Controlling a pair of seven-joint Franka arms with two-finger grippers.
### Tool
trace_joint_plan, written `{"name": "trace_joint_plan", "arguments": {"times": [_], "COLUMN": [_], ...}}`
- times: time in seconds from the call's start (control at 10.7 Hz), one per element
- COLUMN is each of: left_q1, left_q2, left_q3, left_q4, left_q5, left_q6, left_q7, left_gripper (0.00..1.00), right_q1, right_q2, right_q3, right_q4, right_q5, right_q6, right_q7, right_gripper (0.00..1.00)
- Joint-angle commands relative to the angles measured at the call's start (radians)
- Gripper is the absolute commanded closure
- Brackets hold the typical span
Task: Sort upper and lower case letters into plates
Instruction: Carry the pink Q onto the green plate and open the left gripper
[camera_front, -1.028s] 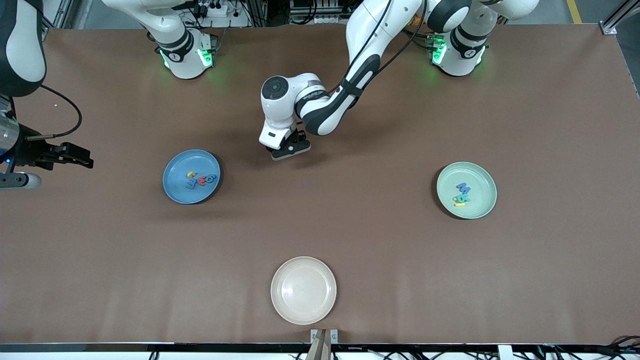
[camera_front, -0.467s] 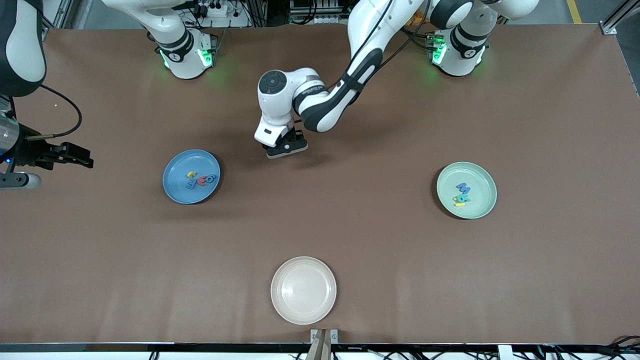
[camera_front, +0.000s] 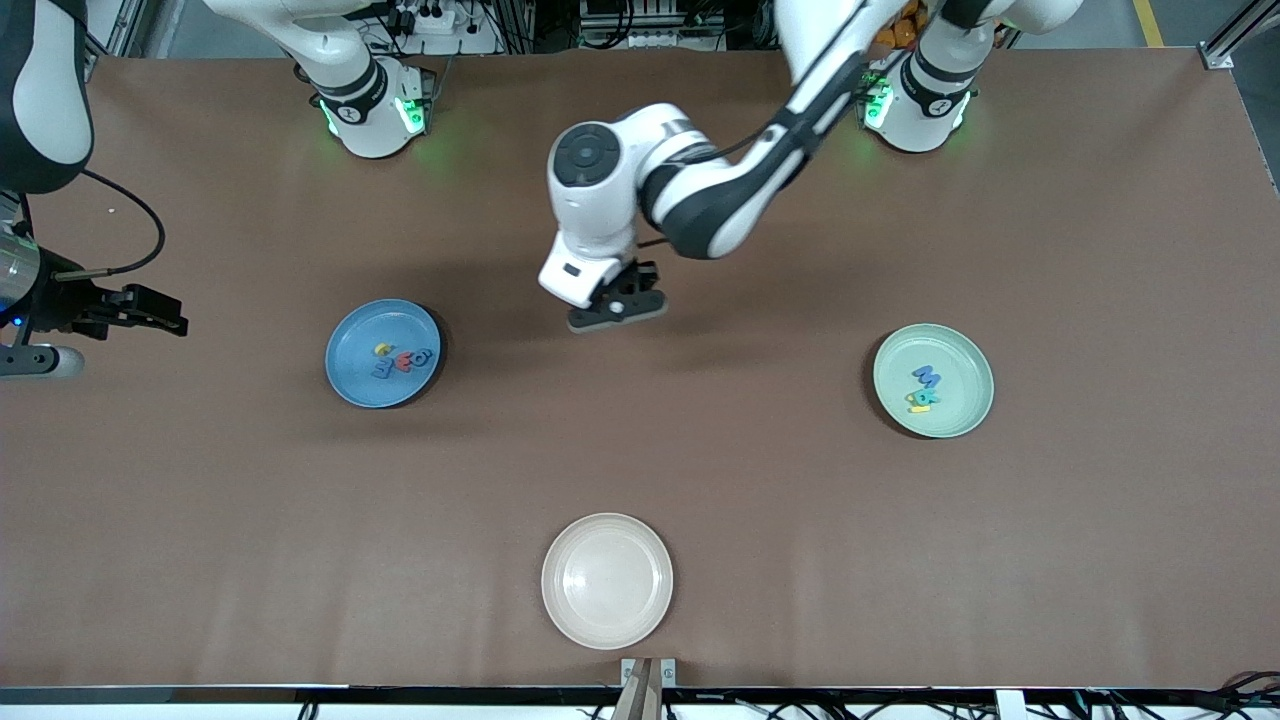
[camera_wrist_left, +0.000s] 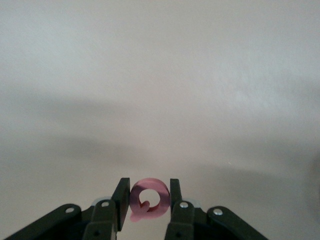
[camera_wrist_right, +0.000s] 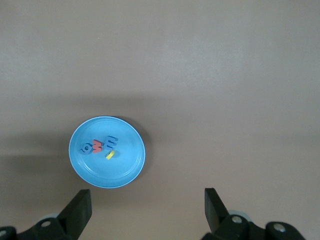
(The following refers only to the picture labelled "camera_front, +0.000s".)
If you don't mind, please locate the blue plate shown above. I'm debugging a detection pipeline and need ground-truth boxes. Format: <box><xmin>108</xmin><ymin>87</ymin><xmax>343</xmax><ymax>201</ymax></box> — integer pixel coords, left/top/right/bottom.
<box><xmin>325</xmin><ymin>299</ymin><xmax>442</xmax><ymax>409</ymax></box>

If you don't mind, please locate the grey equipment rack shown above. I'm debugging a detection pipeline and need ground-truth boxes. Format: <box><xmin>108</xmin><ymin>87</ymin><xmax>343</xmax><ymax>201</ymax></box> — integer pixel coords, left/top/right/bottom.
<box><xmin>578</xmin><ymin>0</ymin><xmax>726</xmax><ymax>53</ymax></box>

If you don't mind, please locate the white power strip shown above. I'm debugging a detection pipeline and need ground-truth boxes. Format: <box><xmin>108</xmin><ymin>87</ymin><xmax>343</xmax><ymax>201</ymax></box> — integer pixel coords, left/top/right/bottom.
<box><xmin>385</xmin><ymin>0</ymin><xmax>458</xmax><ymax>36</ymax></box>

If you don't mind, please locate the beige plate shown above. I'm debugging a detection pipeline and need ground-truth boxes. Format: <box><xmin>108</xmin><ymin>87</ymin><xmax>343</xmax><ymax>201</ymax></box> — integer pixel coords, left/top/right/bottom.
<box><xmin>541</xmin><ymin>513</ymin><xmax>674</xmax><ymax>650</ymax></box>

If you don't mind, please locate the pale green plate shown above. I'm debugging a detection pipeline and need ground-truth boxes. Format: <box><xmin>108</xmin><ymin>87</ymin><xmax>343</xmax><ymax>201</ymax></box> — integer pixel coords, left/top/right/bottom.
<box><xmin>872</xmin><ymin>323</ymin><xmax>995</xmax><ymax>439</ymax></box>

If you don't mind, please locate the bag of orange fruit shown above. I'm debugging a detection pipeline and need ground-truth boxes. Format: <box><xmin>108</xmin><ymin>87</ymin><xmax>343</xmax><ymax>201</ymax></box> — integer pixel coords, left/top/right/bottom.
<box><xmin>875</xmin><ymin>0</ymin><xmax>926</xmax><ymax>49</ymax></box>

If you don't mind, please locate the aluminium frame post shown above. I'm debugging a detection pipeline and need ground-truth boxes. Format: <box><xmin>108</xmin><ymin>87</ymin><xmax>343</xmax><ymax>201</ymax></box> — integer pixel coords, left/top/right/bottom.
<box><xmin>1203</xmin><ymin>0</ymin><xmax>1280</xmax><ymax>71</ymax></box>
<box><xmin>85</xmin><ymin>0</ymin><xmax>151</xmax><ymax>83</ymax></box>

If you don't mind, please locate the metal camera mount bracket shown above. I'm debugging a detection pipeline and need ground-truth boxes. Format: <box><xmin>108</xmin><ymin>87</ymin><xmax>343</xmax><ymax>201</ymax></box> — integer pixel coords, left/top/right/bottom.
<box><xmin>612</xmin><ymin>657</ymin><xmax>678</xmax><ymax>720</ymax></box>

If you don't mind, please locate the black cable bundle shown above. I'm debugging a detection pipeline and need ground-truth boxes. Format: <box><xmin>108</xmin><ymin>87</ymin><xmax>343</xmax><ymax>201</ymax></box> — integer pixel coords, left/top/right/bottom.
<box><xmin>1185</xmin><ymin>670</ymin><xmax>1280</xmax><ymax>720</ymax></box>

